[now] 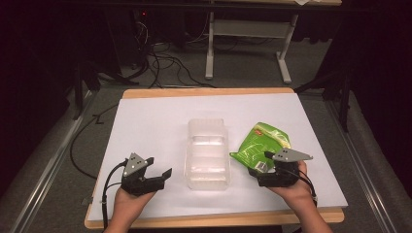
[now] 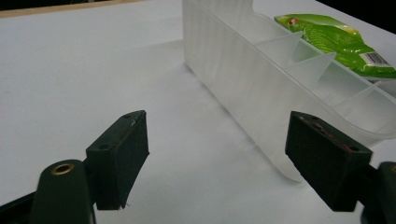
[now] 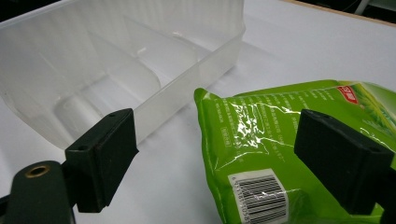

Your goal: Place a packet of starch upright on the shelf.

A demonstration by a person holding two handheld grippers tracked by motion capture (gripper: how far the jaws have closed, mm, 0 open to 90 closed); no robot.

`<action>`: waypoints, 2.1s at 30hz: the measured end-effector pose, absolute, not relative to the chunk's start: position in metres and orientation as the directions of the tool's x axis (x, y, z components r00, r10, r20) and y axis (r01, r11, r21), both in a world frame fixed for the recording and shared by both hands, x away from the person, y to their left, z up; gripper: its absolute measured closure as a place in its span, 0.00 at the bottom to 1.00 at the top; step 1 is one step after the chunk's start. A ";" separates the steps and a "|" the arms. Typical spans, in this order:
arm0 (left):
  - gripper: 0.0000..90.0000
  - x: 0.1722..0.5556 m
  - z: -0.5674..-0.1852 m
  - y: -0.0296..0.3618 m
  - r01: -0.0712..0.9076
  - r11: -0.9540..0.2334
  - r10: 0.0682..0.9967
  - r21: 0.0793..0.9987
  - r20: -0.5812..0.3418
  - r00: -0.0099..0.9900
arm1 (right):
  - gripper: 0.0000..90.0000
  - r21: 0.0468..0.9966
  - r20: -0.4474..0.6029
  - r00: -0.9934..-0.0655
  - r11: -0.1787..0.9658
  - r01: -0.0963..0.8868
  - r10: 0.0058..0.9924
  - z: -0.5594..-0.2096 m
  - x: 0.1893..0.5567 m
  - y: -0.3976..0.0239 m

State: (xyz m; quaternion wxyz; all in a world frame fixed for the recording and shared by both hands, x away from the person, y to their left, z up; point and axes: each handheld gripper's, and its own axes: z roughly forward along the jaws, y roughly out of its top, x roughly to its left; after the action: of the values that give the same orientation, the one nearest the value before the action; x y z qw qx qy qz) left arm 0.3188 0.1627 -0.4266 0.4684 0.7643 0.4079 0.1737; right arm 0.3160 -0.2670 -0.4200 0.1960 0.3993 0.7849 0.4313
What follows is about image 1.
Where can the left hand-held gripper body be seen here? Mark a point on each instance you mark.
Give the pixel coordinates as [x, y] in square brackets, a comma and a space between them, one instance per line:
[133, 164]

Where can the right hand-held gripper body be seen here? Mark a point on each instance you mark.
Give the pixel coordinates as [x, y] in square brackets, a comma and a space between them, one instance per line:
[286, 155]

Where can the green snack bag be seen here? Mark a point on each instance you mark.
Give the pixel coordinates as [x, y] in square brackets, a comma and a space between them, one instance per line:
[259, 144]

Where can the person's right hand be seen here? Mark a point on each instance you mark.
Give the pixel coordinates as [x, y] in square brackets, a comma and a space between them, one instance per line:
[299, 192]

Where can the person's left hand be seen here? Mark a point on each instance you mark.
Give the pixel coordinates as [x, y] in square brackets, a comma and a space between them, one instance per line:
[129, 205]

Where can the white table mat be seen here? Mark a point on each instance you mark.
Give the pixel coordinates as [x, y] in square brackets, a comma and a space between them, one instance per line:
[155, 129]

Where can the clear plastic container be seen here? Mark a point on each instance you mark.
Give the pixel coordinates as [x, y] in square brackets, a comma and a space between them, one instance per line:
[207, 155]

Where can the dark metal stand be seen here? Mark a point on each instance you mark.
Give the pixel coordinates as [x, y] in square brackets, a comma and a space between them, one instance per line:
[79, 87]
[343, 97]

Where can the wooden table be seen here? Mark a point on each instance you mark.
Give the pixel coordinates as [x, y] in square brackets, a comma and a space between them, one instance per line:
[194, 92]

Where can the aluminium floor rail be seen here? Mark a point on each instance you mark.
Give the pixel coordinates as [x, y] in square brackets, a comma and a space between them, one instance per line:
[48, 168]
[362, 168]

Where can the white desk frame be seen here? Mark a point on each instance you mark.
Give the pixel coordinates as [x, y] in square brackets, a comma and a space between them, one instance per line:
[251, 28]

